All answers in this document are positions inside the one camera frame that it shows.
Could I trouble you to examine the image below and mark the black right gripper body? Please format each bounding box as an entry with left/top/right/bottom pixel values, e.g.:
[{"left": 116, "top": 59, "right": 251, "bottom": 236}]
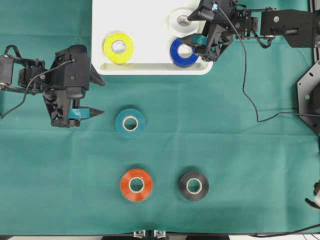
[{"left": 201, "top": 4, "right": 260, "bottom": 63}]

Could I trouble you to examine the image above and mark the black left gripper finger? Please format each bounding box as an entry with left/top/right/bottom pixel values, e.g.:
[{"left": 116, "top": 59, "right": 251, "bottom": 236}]
[
  {"left": 69, "top": 106, "right": 104, "bottom": 120},
  {"left": 89, "top": 64, "right": 105, "bottom": 86}
]

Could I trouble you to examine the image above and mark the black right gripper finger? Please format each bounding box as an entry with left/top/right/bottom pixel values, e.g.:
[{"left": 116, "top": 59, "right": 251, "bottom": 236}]
[
  {"left": 187, "top": 8, "right": 203, "bottom": 22},
  {"left": 180, "top": 34, "right": 208, "bottom": 48}
]

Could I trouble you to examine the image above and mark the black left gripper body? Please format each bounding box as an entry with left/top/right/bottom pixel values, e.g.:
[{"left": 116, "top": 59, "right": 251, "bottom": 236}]
[{"left": 17, "top": 54, "right": 81, "bottom": 128}]

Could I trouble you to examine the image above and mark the white tape roll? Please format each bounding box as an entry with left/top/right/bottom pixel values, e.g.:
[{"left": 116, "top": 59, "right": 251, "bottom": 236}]
[{"left": 168, "top": 8, "right": 200, "bottom": 38}]

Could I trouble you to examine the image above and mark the blue tape roll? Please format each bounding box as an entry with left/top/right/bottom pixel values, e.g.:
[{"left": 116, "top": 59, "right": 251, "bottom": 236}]
[{"left": 169, "top": 38, "right": 199, "bottom": 68}]

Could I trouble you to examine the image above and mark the yellow tape roll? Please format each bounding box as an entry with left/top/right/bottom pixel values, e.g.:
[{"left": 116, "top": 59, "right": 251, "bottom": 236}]
[{"left": 103, "top": 32, "right": 134, "bottom": 65}]

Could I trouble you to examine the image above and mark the red tape roll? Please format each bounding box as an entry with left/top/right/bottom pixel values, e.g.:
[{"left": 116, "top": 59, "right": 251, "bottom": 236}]
[{"left": 120, "top": 168, "right": 153, "bottom": 203}]

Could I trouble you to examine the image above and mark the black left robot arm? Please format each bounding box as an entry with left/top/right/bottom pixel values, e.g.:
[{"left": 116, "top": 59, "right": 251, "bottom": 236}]
[{"left": 0, "top": 45, "right": 105, "bottom": 128}]

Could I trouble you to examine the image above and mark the green tape roll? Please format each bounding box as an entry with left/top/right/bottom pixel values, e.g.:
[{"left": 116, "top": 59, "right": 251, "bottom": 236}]
[{"left": 115, "top": 108, "right": 146, "bottom": 139}]

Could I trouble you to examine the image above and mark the white plastic case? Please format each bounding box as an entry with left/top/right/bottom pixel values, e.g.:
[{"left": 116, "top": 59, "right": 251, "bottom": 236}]
[{"left": 91, "top": 0, "right": 213, "bottom": 75}]

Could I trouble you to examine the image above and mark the black tape roll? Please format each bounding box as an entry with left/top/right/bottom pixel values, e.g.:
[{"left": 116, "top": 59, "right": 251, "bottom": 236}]
[{"left": 178, "top": 171, "right": 209, "bottom": 202}]

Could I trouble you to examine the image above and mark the green table cloth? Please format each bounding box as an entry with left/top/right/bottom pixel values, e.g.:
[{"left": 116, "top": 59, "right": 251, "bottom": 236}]
[{"left": 0, "top": 0, "right": 320, "bottom": 236}]

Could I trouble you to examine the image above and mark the black aluminium rail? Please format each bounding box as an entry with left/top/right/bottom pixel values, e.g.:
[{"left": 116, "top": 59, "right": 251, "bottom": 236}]
[{"left": 309, "top": 0, "right": 320, "bottom": 63}]

